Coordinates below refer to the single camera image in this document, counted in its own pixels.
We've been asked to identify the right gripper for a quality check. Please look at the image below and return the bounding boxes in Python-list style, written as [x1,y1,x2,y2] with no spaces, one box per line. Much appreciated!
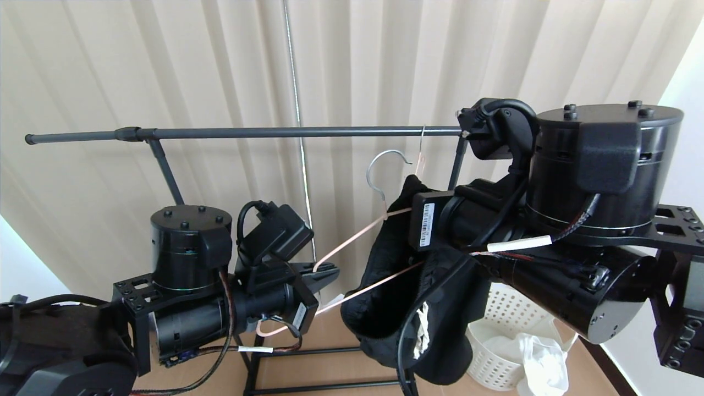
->
[410,177,658,345]

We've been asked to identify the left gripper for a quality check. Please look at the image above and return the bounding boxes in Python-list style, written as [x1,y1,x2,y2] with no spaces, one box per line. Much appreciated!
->
[156,272,320,364]

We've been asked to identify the pink clothes hanger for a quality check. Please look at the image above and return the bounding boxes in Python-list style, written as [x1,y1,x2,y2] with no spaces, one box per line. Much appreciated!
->
[256,150,427,337]
[416,125,427,177]

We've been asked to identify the black shorts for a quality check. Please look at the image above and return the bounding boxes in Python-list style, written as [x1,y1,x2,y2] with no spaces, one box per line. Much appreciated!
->
[340,175,493,386]

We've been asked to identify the white laundry basket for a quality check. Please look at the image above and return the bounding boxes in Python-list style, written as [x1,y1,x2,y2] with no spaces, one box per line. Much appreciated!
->
[466,282,578,392]

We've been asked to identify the black clothes rack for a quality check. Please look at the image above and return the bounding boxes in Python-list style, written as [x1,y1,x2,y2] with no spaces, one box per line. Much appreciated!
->
[25,125,471,396]

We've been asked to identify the white garment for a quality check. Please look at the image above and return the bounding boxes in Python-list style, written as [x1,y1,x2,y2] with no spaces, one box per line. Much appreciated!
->
[484,333,570,396]

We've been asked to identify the beige curtain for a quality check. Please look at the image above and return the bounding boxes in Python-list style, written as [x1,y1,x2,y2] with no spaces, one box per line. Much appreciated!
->
[0,0,699,342]

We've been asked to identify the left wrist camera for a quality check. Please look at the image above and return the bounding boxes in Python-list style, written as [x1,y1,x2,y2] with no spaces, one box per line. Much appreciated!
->
[236,201,315,276]

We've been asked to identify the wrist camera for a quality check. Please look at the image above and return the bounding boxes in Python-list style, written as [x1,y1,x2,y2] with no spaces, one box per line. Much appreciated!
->
[236,201,315,276]
[456,98,538,171]

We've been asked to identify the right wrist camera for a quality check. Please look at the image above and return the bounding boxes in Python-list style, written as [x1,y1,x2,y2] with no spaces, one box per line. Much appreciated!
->
[456,98,538,171]

